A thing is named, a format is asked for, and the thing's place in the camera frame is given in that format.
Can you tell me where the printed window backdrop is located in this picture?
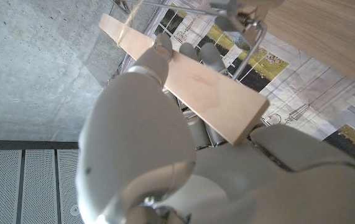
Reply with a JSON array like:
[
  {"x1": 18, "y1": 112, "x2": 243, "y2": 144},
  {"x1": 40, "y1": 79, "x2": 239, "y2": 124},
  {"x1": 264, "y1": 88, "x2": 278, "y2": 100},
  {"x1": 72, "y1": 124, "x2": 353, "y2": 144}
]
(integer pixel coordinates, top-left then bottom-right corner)
[{"x1": 118, "y1": 0, "x2": 355, "y2": 175}]

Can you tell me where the jute thread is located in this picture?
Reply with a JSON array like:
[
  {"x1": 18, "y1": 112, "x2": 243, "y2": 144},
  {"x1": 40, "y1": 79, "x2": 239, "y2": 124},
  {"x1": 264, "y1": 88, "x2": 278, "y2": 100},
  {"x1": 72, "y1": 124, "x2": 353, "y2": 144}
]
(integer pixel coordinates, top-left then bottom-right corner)
[{"x1": 116, "y1": 0, "x2": 144, "y2": 47}]

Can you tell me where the wooden frame with metal wire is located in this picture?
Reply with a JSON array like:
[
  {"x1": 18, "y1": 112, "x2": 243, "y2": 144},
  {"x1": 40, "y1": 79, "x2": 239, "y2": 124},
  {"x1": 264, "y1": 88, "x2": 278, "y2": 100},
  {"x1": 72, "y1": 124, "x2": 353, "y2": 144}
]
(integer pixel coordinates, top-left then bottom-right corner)
[{"x1": 98, "y1": 0, "x2": 285, "y2": 146}]

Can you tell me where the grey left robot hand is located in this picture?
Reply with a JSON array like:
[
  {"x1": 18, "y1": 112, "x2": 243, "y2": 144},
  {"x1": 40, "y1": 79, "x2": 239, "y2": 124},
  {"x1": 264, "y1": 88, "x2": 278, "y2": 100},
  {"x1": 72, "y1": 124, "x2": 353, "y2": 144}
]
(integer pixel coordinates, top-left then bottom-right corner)
[{"x1": 76, "y1": 32, "x2": 355, "y2": 224}]

